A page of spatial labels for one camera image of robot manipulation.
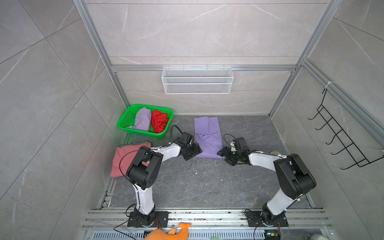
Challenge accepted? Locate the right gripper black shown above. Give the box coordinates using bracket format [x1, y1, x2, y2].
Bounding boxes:
[216, 146, 242, 165]

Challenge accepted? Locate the purple t-shirt with print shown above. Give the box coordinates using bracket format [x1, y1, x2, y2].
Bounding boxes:
[194, 117, 223, 159]

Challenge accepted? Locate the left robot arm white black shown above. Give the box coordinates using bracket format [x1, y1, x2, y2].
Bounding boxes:
[124, 132, 203, 219]

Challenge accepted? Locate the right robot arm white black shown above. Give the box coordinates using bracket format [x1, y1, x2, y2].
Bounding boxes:
[218, 138, 317, 224]

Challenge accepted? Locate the roll of masking tape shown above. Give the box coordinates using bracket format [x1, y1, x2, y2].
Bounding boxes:
[270, 151, 282, 157]

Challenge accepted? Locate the red t-shirt in basket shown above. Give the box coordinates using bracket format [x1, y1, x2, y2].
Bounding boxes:
[152, 110, 169, 134]

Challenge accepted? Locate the lavender t-shirt in basket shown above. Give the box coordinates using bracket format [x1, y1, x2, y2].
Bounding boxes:
[128, 108, 152, 132]

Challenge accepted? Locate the folded pink t-shirt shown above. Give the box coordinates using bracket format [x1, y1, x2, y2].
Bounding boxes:
[111, 142, 151, 179]

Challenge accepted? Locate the green plastic laundry basket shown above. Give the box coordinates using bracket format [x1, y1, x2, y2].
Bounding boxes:
[117, 104, 174, 139]

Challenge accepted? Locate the orange plush toy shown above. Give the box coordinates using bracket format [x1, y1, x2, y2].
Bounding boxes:
[145, 223, 192, 240]

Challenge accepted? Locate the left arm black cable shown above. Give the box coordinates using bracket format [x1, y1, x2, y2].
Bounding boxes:
[170, 124, 184, 145]

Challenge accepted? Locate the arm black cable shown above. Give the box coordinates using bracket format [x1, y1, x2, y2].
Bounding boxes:
[170, 124, 184, 145]
[223, 133, 238, 149]

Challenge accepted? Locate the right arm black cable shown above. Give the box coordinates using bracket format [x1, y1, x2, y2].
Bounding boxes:
[223, 133, 238, 149]

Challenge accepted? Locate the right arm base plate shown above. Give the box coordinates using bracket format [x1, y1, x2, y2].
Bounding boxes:
[244, 210, 289, 227]

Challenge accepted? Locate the white wire wall basket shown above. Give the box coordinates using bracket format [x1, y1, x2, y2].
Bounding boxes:
[161, 67, 234, 95]

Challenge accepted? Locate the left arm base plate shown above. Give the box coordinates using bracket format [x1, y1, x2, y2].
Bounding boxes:
[127, 211, 170, 228]

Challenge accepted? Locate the aluminium mounting rail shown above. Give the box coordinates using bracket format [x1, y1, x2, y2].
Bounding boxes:
[81, 209, 332, 230]

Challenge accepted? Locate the black wire hook rack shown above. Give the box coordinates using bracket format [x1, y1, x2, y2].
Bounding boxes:
[308, 89, 384, 171]

